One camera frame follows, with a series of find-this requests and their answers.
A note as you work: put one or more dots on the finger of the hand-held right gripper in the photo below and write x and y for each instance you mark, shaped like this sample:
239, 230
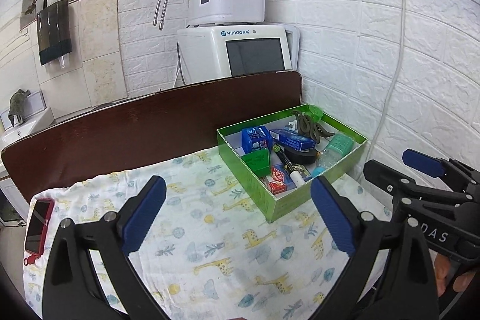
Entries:
386, 177
422, 162

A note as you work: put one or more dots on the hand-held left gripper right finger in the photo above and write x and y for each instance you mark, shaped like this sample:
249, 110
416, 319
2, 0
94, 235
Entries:
333, 218

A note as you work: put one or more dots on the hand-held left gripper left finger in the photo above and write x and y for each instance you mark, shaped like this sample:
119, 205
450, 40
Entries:
142, 215

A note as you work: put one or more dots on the green cardboard box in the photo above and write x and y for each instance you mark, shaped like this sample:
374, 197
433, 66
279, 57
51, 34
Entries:
292, 203

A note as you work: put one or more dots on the black marker with white cap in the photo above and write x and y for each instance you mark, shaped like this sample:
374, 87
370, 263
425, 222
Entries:
297, 178

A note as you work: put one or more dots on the clear bottle teal cap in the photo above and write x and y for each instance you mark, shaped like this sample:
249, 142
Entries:
337, 147

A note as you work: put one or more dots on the red card box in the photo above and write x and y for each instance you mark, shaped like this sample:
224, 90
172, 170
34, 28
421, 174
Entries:
276, 188

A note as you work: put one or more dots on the black tape roll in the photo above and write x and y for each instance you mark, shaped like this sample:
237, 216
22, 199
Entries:
305, 155

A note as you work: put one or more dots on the colourful playing card box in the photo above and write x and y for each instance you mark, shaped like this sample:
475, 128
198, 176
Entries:
279, 174

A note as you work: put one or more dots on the brown hair claw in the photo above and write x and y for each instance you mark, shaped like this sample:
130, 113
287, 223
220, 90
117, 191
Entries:
311, 128

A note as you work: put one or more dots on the green and white container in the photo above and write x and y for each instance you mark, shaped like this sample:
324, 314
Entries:
315, 112

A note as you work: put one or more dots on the small green box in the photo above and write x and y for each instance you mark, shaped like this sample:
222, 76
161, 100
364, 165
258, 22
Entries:
257, 160

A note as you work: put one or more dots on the blue cube box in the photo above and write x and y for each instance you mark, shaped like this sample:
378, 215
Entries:
255, 140

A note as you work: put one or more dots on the person's right hand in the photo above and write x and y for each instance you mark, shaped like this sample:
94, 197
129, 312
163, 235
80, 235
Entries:
459, 280

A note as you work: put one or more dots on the brown wooden headboard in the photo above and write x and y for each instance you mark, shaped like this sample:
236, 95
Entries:
131, 132

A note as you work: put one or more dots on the giraffe printed blanket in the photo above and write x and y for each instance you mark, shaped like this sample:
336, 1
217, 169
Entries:
225, 248

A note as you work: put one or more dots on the red cased phone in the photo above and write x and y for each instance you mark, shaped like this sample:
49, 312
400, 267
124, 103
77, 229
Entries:
37, 226

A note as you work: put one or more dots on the white sink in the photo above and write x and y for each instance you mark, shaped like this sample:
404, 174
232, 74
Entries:
22, 134

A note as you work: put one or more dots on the grey cloth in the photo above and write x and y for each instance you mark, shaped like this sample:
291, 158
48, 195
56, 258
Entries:
18, 100

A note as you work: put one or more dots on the white machine with screen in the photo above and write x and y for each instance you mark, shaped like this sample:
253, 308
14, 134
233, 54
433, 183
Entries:
202, 54

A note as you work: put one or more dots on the white wall box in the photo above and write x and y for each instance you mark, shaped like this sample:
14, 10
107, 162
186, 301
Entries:
37, 103

